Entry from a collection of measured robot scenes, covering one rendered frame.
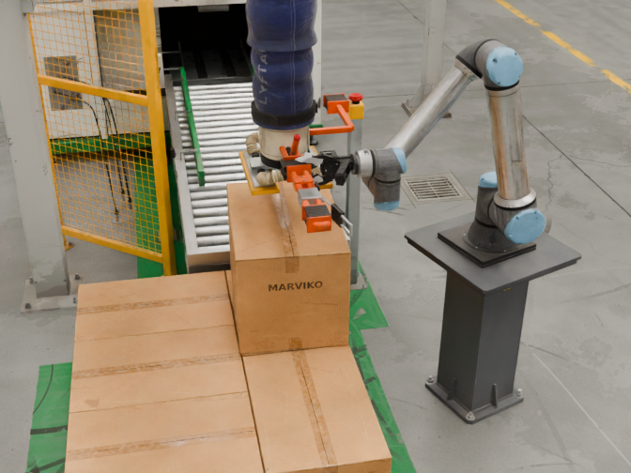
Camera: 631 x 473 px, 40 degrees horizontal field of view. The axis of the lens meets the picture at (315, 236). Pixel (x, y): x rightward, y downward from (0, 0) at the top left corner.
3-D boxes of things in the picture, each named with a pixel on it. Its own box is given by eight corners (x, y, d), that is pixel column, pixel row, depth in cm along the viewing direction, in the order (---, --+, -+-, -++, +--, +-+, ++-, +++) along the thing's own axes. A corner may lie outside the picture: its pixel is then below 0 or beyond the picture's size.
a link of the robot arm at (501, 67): (528, 219, 333) (508, 32, 294) (549, 240, 318) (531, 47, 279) (490, 231, 332) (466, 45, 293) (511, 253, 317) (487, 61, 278)
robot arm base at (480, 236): (492, 222, 357) (494, 201, 352) (527, 241, 343) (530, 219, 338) (457, 236, 347) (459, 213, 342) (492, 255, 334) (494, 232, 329)
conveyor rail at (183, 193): (165, 101, 575) (163, 74, 566) (173, 101, 576) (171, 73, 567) (190, 292, 378) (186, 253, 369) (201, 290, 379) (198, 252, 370)
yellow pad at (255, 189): (238, 156, 331) (238, 144, 329) (265, 153, 333) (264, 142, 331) (251, 196, 303) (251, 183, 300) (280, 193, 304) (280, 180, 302)
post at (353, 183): (343, 280, 463) (346, 100, 413) (355, 279, 464) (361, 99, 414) (346, 286, 457) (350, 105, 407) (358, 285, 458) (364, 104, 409)
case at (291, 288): (230, 267, 369) (226, 182, 349) (324, 262, 374) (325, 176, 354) (239, 355, 317) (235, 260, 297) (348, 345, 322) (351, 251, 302)
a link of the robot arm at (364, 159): (372, 180, 294) (373, 154, 290) (358, 182, 293) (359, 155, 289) (365, 169, 302) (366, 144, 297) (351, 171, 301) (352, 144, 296)
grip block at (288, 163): (280, 172, 296) (280, 156, 293) (308, 170, 298) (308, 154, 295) (284, 183, 289) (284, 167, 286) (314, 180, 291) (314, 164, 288)
